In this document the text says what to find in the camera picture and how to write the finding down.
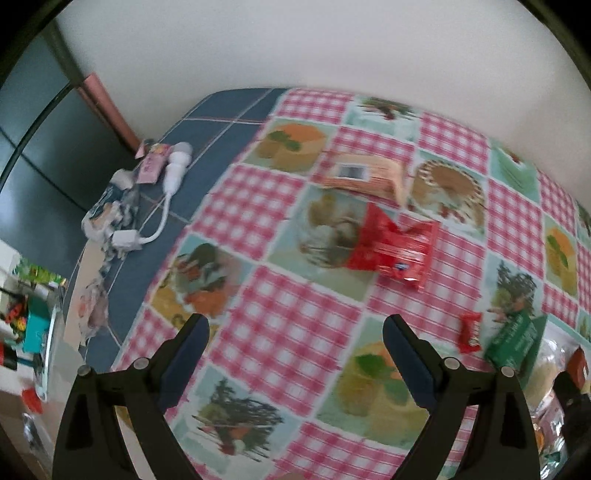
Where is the dark red snack box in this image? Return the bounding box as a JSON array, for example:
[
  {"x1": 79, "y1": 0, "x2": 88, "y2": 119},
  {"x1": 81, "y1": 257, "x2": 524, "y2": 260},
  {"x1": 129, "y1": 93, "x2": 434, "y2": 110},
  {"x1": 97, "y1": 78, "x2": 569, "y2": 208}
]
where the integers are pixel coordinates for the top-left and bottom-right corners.
[{"x1": 566, "y1": 346, "x2": 590, "y2": 396}]

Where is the dark green snack box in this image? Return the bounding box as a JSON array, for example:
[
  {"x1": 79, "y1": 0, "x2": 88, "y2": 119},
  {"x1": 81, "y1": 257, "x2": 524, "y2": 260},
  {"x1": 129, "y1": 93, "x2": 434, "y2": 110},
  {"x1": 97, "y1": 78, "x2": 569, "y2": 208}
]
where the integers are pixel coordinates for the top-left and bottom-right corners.
[{"x1": 484, "y1": 310, "x2": 547, "y2": 387}]

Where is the small red candy packet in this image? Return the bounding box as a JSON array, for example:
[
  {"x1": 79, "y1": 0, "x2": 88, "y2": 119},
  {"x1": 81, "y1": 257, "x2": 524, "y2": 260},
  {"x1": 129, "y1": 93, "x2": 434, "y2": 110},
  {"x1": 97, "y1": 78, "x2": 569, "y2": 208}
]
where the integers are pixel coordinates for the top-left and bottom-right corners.
[{"x1": 458, "y1": 312, "x2": 483, "y2": 354}]

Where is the red snack packet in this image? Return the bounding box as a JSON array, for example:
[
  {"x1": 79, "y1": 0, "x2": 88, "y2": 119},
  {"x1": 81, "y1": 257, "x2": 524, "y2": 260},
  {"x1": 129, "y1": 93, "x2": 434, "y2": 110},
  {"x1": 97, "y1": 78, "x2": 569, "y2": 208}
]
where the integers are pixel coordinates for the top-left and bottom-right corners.
[{"x1": 346, "y1": 203, "x2": 440, "y2": 290}]

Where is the crumpled blue white wrapper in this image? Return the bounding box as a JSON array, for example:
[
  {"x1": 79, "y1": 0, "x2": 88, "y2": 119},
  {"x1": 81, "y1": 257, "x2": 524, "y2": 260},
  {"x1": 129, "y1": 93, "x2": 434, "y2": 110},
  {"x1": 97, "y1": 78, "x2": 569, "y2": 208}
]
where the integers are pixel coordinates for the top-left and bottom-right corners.
[{"x1": 81, "y1": 182, "x2": 139, "y2": 259}]

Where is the patchwork food print tablecloth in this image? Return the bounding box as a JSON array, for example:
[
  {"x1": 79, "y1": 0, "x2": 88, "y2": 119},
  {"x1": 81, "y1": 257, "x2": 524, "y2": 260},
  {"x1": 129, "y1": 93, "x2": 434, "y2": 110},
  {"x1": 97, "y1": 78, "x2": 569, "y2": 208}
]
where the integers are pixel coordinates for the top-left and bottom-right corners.
[{"x1": 115, "y1": 88, "x2": 590, "y2": 479}]

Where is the dark teal cabinet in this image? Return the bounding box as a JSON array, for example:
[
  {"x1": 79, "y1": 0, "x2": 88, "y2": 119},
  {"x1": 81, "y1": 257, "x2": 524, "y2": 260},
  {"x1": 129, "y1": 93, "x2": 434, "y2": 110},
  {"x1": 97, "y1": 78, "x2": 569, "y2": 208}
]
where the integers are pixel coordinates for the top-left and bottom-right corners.
[{"x1": 1, "y1": 23, "x2": 134, "y2": 275}]

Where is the pink tube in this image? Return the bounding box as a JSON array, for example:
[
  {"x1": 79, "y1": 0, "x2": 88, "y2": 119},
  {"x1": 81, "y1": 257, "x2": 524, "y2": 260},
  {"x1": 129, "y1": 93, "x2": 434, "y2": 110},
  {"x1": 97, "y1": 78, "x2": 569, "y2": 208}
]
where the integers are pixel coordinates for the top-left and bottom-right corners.
[{"x1": 136, "y1": 143, "x2": 171, "y2": 185}]

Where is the beige barcode snack packet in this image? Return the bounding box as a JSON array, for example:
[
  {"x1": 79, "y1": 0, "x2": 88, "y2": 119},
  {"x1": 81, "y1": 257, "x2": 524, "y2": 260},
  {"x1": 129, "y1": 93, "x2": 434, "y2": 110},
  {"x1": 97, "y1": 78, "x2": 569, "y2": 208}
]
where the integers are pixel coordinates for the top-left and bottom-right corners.
[{"x1": 320, "y1": 153, "x2": 408, "y2": 206}]

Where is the blue grid tablecloth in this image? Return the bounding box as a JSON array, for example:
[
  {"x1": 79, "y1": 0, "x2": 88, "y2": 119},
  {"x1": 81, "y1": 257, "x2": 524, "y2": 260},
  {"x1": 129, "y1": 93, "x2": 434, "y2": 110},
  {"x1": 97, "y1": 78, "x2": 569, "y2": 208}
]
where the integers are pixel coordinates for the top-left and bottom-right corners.
[{"x1": 79, "y1": 87, "x2": 284, "y2": 372}]

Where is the white adapter with cable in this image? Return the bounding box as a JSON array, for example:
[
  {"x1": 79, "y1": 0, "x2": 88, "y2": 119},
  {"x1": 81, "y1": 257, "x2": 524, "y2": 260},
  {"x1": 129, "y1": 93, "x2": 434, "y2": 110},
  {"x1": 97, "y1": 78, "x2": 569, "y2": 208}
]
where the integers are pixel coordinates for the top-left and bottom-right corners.
[{"x1": 112, "y1": 142, "x2": 193, "y2": 252}]

